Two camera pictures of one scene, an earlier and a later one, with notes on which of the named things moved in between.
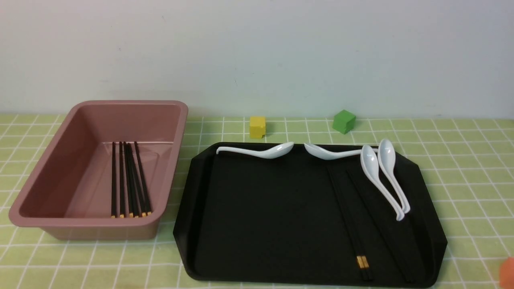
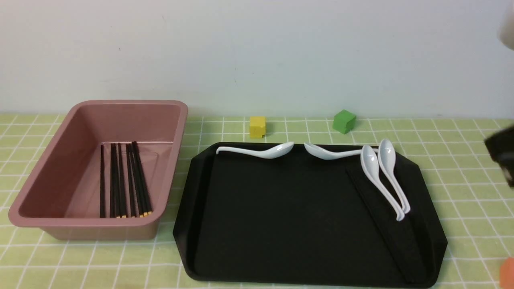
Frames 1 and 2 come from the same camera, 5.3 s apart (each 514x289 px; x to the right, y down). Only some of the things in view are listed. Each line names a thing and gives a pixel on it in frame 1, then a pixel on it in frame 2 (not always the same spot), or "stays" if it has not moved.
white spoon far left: (275, 152) stays
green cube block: (343, 121) stays
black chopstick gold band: (361, 259) → (102, 183)
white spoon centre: (317, 153) stays
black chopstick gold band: (364, 259) → (113, 184)
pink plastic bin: (69, 195) stays
